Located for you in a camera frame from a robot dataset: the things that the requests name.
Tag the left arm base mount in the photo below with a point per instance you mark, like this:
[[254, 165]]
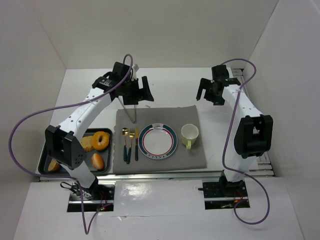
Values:
[[103, 200]]

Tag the gold spoon green handle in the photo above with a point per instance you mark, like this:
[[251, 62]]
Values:
[[125, 132]]

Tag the orange glazed donut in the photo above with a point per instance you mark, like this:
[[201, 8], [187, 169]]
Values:
[[100, 140]]

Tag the grey cloth placemat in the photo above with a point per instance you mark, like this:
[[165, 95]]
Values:
[[176, 118]]

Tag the white plate green rim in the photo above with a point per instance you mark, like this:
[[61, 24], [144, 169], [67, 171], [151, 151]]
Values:
[[158, 141]]

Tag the gold knife green handle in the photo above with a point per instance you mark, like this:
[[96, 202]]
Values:
[[136, 143]]

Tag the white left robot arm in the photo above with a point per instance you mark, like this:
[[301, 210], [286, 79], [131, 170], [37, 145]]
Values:
[[63, 142]]

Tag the metal tongs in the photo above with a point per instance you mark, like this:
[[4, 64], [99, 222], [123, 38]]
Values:
[[131, 113]]

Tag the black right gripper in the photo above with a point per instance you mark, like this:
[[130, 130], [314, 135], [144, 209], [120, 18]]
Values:
[[208, 88]]

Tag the aluminium rail front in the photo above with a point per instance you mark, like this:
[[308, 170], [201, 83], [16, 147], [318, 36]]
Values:
[[160, 176]]

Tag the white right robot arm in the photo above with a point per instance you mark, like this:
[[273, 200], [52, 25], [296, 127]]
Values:
[[251, 133]]

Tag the gold fork green handle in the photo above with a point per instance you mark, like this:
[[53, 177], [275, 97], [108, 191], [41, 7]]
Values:
[[131, 137]]

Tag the dark baking tray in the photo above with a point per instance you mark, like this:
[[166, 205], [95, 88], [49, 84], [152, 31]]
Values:
[[45, 159]]

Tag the small oval bread roll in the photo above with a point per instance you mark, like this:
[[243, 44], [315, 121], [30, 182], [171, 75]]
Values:
[[97, 162]]

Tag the light green mug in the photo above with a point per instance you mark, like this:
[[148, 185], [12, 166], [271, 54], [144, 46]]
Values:
[[188, 135]]

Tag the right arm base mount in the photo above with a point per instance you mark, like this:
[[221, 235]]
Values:
[[224, 195]]

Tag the bread slice at tray corner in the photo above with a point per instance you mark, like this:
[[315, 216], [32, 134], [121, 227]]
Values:
[[53, 166]]

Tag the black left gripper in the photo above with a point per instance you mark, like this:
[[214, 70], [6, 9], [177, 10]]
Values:
[[137, 90]]

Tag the sliced toast bread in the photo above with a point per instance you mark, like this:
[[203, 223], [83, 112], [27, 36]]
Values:
[[86, 143]]

